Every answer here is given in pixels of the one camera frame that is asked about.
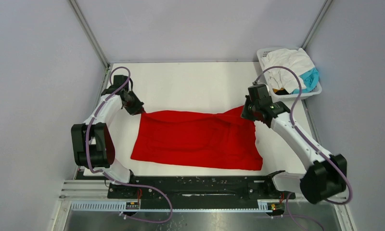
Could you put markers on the aluminium frame rail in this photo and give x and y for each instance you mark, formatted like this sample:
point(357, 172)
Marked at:
point(88, 32)
point(317, 21)

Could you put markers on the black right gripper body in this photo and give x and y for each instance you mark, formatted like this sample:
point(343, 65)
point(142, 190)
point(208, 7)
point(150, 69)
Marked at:
point(249, 111)

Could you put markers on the white slotted cable duct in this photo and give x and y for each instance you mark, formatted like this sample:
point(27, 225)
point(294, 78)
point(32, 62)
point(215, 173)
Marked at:
point(124, 206)

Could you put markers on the dark garment in basket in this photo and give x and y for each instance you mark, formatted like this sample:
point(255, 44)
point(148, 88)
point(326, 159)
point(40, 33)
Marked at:
point(281, 91)

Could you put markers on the white plastic laundry basket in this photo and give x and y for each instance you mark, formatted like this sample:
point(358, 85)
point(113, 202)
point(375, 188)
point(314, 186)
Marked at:
point(263, 79)

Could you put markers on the white t shirt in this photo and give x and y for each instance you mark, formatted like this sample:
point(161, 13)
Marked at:
point(285, 63)

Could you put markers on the aluminium front frame rails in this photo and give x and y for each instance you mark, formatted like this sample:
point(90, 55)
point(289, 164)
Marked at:
point(84, 189)

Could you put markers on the light blue t shirt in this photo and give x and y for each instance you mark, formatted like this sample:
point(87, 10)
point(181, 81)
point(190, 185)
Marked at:
point(310, 79)

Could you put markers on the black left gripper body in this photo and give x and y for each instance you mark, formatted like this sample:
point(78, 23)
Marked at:
point(134, 104)

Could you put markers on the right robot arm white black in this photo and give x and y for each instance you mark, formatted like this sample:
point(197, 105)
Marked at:
point(325, 174)

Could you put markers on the aluminium frame rail right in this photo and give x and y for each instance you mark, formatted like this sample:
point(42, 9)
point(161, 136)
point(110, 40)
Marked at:
point(317, 21)

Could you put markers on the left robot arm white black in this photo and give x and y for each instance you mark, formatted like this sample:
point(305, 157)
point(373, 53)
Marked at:
point(93, 146)

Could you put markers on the red t shirt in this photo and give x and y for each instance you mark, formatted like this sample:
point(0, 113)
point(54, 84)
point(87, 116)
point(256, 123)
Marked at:
point(222, 140)

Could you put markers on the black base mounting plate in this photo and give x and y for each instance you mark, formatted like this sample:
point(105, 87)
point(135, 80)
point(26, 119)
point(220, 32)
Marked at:
point(199, 192)

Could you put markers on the aluminium frame rail left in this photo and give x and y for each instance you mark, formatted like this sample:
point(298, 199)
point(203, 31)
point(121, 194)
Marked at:
point(88, 32)

